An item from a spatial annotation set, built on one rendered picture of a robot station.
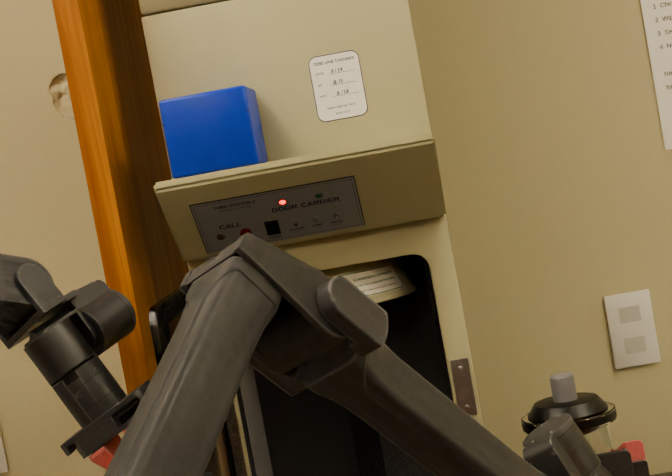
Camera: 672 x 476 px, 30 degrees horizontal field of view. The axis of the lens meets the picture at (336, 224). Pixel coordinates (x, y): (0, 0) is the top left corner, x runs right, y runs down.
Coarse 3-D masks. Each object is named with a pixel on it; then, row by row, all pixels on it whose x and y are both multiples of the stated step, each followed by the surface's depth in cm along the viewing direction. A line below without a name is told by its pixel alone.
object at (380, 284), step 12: (360, 264) 156; (372, 264) 156; (384, 264) 157; (396, 264) 159; (348, 276) 155; (360, 276) 155; (372, 276) 155; (384, 276) 156; (396, 276) 157; (408, 276) 161; (360, 288) 154; (372, 288) 155; (384, 288) 155; (396, 288) 156; (408, 288) 158; (384, 300) 154
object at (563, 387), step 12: (564, 372) 145; (552, 384) 143; (564, 384) 143; (552, 396) 147; (564, 396) 143; (576, 396) 143; (588, 396) 144; (540, 408) 142; (552, 408) 141; (564, 408) 140; (576, 408) 140; (588, 408) 140; (600, 408) 141; (540, 420) 141
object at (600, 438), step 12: (612, 408) 142; (528, 420) 143; (576, 420) 139; (588, 420) 139; (612, 420) 141; (528, 432) 142; (588, 432) 140; (600, 432) 140; (612, 432) 143; (600, 444) 140; (612, 444) 142
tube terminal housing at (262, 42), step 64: (256, 0) 150; (320, 0) 150; (384, 0) 150; (192, 64) 151; (256, 64) 151; (384, 64) 150; (320, 128) 151; (384, 128) 151; (320, 256) 152; (384, 256) 152; (448, 256) 151; (448, 320) 152
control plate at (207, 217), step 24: (264, 192) 143; (288, 192) 143; (312, 192) 143; (336, 192) 144; (216, 216) 145; (240, 216) 145; (264, 216) 145; (288, 216) 146; (312, 216) 146; (360, 216) 147; (216, 240) 148; (264, 240) 149
